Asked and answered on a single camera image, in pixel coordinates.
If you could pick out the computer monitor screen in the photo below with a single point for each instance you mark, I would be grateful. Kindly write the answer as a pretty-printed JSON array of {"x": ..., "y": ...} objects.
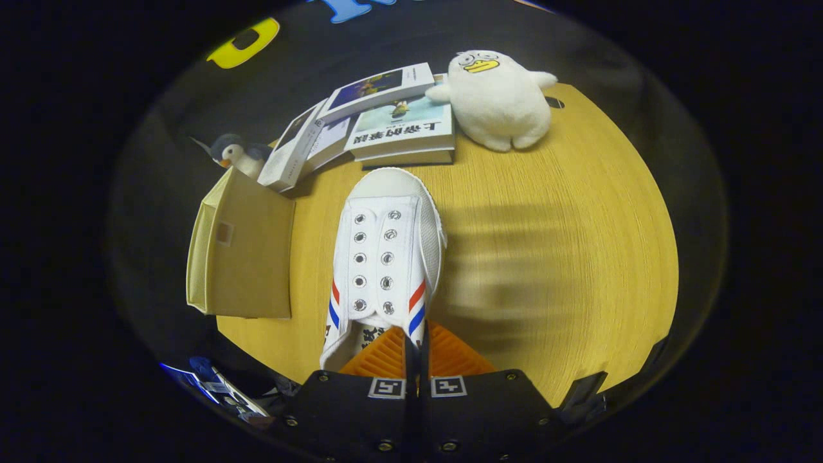
[{"x": 183, "y": 376}]

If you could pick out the plain white book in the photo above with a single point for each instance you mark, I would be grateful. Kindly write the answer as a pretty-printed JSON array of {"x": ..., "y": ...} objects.
[{"x": 331, "y": 140}]

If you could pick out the book with portrait cover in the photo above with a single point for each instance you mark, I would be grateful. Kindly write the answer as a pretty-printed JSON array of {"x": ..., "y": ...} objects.
[{"x": 286, "y": 164}]

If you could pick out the small blue object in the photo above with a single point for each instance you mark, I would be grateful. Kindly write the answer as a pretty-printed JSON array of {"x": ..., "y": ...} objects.
[{"x": 202, "y": 368}]

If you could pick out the beige fabric storage box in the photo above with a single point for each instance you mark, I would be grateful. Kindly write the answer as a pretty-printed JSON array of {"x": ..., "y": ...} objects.
[{"x": 251, "y": 270}]

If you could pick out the white duck plush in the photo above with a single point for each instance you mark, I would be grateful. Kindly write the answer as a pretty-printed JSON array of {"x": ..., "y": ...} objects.
[{"x": 498, "y": 109}]

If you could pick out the book with blue photo cover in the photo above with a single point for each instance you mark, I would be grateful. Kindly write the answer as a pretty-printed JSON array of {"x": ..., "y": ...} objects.
[{"x": 379, "y": 87}]

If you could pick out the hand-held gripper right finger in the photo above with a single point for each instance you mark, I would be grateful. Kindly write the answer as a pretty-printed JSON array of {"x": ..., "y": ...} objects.
[{"x": 426, "y": 386}]

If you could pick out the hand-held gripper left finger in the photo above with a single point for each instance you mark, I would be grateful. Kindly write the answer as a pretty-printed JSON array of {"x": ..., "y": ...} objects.
[{"x": 409, "y": 386}]

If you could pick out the book with bird cover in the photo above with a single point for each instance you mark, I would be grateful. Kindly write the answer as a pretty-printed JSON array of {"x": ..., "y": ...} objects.
[{"x": 405, "y": 132}]

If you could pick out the blue white penguin plush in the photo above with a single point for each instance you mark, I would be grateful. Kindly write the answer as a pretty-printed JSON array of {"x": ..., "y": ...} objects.
[{"x": 235, "y": 154}]

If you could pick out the white striped shoe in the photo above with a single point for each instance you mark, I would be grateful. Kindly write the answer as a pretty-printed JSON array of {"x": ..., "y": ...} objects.
[{"x": 386, "y": 257}]

